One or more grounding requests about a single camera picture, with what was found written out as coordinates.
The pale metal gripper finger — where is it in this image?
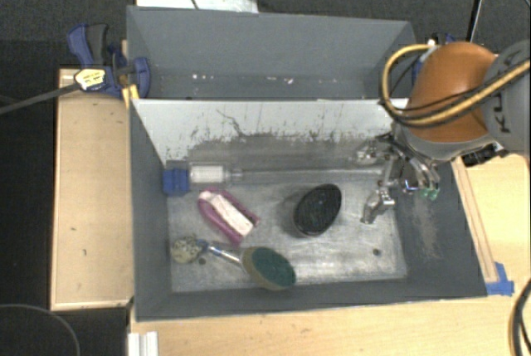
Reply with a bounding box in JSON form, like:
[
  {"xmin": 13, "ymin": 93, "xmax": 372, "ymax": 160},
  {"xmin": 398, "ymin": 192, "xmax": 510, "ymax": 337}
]
[
  {"xmin": 359, "ymin": 188, "xmax": 397, "ymax": 225},
  {"xmin": 355, "ymin": 138, "xmax": 393, "ymax": 167}
]

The black oval bowl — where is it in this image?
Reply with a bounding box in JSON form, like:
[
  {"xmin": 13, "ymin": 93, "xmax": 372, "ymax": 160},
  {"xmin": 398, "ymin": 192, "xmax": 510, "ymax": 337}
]
[{"xmin": 281, "ymin": 183, "xmax": 343, "ymax": 239}]

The green round scrub brush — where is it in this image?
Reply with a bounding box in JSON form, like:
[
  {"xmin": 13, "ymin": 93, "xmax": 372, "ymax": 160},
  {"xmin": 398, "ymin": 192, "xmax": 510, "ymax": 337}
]
[{"xmin": 197, "ymin": 239, "xmax": 298, "ymax": 291}]

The grey metal bin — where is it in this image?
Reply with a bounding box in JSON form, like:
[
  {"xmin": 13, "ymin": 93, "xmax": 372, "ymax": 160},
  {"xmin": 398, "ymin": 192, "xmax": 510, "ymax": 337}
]
[{"xmin": 125, "ymin": 4, "xmax": 489, "ymax": 322}]

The pink and white U-shaped thing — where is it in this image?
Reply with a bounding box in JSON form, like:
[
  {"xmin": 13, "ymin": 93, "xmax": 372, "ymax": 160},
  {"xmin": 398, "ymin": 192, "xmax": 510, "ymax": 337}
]
[{"xmin": 197, "ymin": 188, "xmax": 261, "ymax": 247}]

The clear tube with blue cap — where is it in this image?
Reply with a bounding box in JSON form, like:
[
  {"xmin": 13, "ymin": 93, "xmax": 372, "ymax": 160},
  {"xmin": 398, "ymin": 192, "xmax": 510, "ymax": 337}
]
[{"xmin": 162, "ymin": 162, "xmax": 383, "ymax": 197}]

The speckled beige ball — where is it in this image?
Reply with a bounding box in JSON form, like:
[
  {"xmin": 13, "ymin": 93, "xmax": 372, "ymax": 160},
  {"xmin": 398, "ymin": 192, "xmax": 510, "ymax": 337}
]
[{"xmin": 170, "ymin": 236, "xmax": 207, "ymax": 265}]

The pale wood board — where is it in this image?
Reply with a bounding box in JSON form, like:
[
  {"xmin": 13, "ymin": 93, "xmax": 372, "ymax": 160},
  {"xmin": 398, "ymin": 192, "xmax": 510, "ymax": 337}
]
[{"xmin": 49, "ymin": 67, "xmax": 136, "ymax": 312}]

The black cylinder on white bracket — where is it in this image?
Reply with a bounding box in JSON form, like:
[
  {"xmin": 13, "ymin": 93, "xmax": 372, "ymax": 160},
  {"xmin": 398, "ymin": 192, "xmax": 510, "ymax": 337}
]
[{"xmin": 460, "ymin": 141, "xmax": 506, "ymax": 167}]

